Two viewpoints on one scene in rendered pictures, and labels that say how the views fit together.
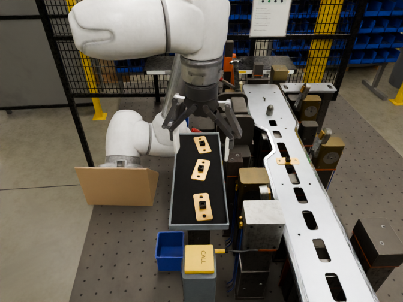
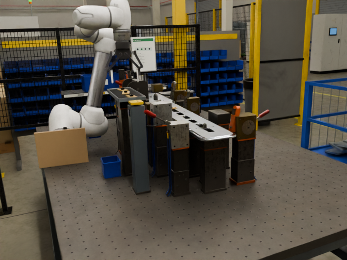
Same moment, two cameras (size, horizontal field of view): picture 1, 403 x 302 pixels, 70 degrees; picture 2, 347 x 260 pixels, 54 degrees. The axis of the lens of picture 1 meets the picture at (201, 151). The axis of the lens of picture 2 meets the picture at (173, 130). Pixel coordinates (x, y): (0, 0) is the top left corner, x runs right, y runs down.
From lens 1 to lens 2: 129 cm
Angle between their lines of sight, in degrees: 28
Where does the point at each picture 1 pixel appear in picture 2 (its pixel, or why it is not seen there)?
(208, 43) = (125, 21)
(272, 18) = (145, 59)
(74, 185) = not seen: outside the picture
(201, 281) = (138, 109)
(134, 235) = (81, 172)
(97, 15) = (87, 9)
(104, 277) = (68, 185)
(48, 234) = not seen: outside the picture
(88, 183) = (42, 146)
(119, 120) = (59, 108)
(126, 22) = (97, 11)
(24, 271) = not seen: outside the picture
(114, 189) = (61, 149)
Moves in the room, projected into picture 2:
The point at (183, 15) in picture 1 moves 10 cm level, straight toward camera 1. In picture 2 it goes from (115, 11) to (120, 9)
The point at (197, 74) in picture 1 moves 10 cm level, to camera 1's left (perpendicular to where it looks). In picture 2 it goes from (121, 35) to (101, 35)
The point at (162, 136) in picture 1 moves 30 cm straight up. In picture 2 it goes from (89, 116) to (84, 71)
